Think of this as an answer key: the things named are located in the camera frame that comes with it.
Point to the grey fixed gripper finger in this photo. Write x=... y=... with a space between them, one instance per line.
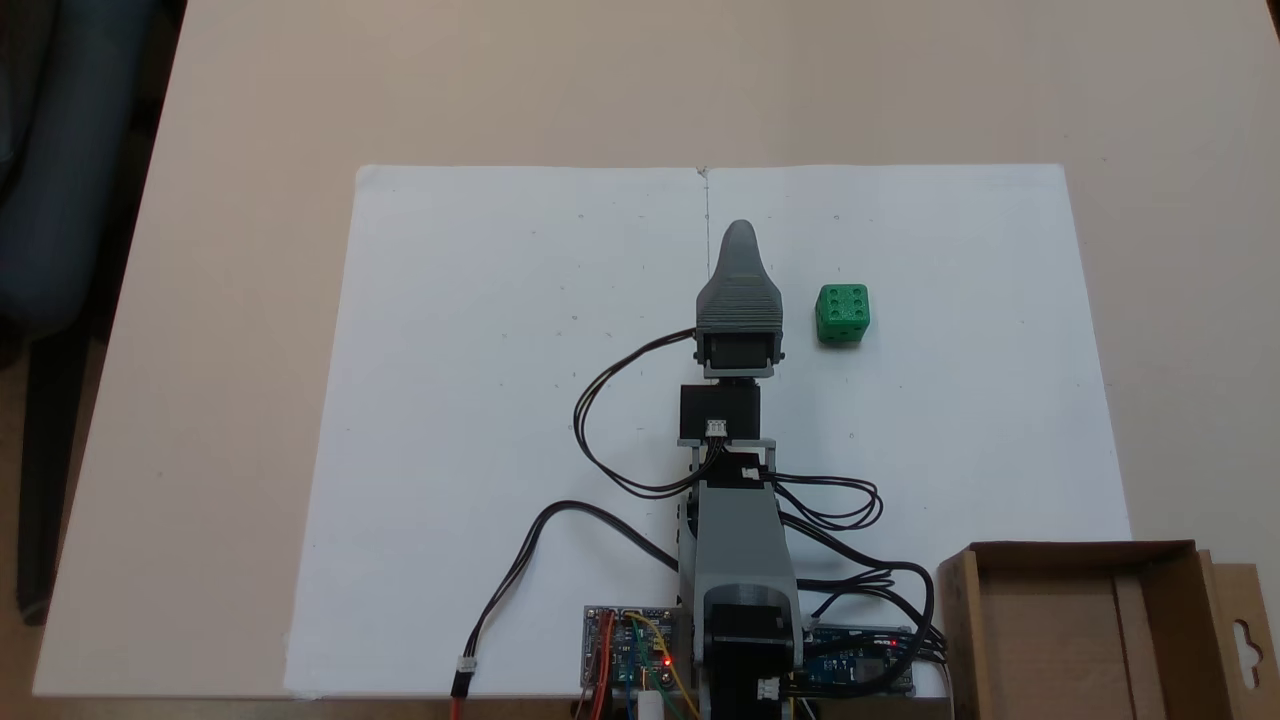
x=740 y=260

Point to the green die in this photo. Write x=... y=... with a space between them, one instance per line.
x=842 y=312

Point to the white paper sheet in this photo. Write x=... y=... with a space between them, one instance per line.
x=450 y=350
x=950 y=430

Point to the blue circuit board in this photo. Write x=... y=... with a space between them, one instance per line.
x=850 y=665

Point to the brown cardboard box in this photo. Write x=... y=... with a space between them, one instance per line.
x=1060 y=640

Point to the dark blue chair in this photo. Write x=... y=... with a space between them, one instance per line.
x=70 y=150

